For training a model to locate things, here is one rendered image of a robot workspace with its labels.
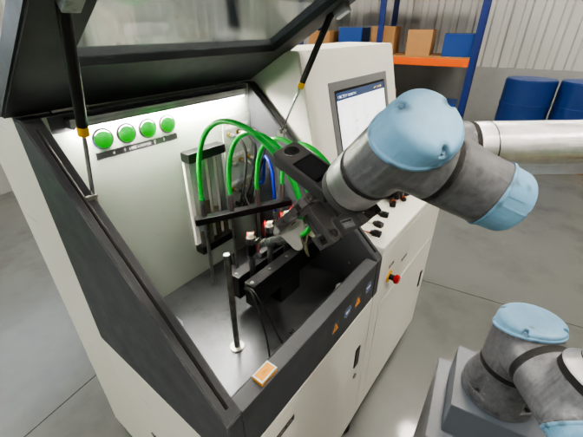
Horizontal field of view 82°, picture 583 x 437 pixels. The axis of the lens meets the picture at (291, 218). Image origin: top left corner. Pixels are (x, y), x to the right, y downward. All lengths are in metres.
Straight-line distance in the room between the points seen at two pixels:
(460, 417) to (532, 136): 0.62
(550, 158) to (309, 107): 0.75
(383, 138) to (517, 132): 0.26
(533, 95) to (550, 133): 4.78
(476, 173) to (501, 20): 6.74
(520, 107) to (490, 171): 4.98
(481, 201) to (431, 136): 0.10
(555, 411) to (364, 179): 0.52
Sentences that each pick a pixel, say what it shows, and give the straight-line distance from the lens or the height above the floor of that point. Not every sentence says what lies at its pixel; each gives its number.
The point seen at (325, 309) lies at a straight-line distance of 0.95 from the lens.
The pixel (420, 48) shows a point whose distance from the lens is 5.99.
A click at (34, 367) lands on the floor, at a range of 2.45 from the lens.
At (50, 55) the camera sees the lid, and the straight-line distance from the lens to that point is 0.71.
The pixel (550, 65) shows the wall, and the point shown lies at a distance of 7.20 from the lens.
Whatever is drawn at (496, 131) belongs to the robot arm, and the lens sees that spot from 0.53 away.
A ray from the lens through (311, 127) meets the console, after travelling 1.14.
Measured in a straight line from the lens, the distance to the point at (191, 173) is 1.08.
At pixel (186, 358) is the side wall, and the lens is 0.74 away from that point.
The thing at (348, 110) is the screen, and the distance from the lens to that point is 1.34.
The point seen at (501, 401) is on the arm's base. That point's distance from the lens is 0.90.
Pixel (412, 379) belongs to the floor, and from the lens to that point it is 2.07.
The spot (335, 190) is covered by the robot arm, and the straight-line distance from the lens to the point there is 0.41.
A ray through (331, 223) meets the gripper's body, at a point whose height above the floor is 1.37.
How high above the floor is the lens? 1.62
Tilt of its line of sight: 30 degrees down
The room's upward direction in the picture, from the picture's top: straight up
